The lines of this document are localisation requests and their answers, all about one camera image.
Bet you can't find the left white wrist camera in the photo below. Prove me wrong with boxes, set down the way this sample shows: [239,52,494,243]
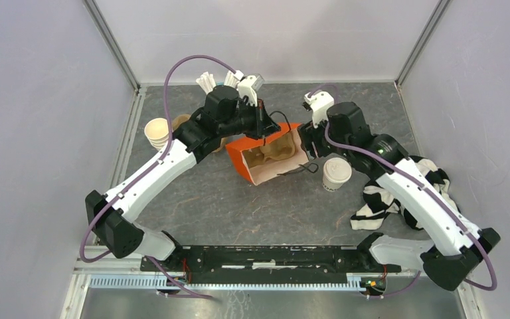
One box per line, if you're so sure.
[232,70,264,107]

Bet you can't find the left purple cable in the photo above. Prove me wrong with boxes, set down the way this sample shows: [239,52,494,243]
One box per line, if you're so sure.
[80,54,216,301]

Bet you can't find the purple cable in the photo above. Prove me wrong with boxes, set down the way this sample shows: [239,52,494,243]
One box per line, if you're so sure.
[80,54,216,301]
[305,84,499,300]

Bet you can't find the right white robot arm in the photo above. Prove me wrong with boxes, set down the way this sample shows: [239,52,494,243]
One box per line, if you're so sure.
[298,102,501,291]

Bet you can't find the white paper coffee cup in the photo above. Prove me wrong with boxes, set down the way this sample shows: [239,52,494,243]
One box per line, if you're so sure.
[322,170,352,191]

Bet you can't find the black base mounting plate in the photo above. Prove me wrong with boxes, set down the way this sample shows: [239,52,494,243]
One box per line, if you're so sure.
[160,245,402,284]

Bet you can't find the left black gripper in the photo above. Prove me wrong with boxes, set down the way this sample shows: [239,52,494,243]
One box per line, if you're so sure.
[219,98,282,140]

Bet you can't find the orange paper bag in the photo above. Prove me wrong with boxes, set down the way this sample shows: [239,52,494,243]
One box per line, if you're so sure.
[225,110,319,185]

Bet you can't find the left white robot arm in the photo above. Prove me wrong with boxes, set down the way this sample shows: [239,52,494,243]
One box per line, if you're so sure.
[84,86,281,271]

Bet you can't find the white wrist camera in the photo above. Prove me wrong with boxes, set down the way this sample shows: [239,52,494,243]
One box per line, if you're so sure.
[232,70,264,107]
[303,90,335,128]

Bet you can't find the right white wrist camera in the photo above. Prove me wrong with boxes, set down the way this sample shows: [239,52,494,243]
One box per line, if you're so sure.
[303,90,335,128]

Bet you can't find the stack of paper cups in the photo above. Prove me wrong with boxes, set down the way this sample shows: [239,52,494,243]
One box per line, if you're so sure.
[144,118,169,151]

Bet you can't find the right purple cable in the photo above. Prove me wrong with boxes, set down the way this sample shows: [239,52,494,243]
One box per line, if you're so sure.
[305,84,499,300]

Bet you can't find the white plastic cup lid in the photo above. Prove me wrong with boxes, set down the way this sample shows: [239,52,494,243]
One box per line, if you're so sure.
[323,158,353,183]

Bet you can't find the black white striped cloth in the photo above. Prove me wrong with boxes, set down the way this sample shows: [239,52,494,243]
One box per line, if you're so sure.
[350,156,458,231]

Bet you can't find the brown cardboard cup carrier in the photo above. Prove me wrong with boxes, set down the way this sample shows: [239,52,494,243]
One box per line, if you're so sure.
[253,132,296,165]

